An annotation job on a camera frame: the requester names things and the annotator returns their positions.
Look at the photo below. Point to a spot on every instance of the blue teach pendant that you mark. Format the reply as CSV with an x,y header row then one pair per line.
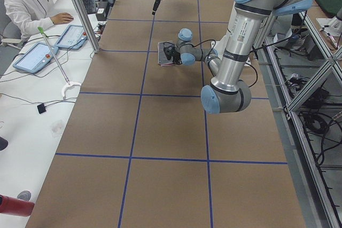
x,y
35,59
72,38

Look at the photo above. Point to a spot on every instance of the black keyboard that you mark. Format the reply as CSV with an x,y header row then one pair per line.
x,y
90,6

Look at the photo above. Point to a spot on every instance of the pink grey-backed towel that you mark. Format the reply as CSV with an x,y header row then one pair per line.
x,y
162,61

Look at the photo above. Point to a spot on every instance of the person in white hoodie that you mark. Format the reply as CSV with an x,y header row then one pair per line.
x,y
29,15

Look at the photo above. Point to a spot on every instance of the near blue teach pendant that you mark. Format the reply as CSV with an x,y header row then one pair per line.
x,y
35,59

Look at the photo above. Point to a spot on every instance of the aluminium frame post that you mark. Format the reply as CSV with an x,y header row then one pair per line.
x,y
81,11

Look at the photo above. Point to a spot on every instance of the red bottle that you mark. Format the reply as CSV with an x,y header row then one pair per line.
x,y
16,207

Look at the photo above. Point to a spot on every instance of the aluminium side frame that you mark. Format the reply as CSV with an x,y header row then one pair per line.
x,y
304,83

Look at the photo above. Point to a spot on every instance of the far blue teach pendant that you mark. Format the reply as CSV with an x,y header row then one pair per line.
x,y
72,38

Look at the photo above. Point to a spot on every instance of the long reacher grabber stick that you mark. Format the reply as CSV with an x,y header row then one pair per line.
x,y
69,84

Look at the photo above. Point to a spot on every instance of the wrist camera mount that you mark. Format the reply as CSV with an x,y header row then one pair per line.
x,y
169,52

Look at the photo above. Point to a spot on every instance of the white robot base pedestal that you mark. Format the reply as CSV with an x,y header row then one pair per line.
x,y
239,37

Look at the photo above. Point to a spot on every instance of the small black box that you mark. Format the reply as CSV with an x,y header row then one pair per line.
x,y
41,108

